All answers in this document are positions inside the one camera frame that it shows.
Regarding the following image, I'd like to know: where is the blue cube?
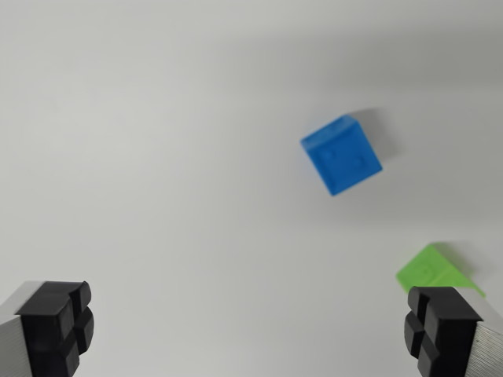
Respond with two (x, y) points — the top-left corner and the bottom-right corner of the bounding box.
(299, 114), (384, 197)

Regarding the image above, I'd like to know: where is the gripper right finger with silver black pad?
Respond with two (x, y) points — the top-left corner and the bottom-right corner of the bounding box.
(402, 285), (503, 377)

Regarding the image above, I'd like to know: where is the green cube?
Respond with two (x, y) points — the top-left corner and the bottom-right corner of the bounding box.
(395, 242), (487, 300)

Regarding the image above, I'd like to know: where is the gripper left finger with silver black pad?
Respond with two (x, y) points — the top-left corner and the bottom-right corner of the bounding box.
(0, 280), (95, 377)

